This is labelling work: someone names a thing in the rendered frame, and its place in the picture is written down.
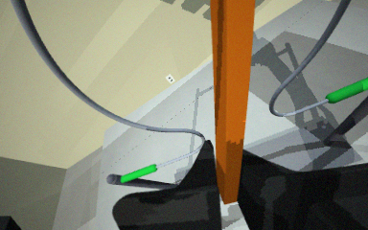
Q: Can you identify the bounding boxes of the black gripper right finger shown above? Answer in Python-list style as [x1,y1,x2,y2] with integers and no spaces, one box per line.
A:
[237,149,368,230]

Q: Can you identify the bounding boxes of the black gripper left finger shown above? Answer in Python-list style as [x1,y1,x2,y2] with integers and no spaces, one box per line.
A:
[112,140,222,230]

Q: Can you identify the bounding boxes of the orange handle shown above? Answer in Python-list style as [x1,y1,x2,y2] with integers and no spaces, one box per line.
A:
[210,0,255,204]

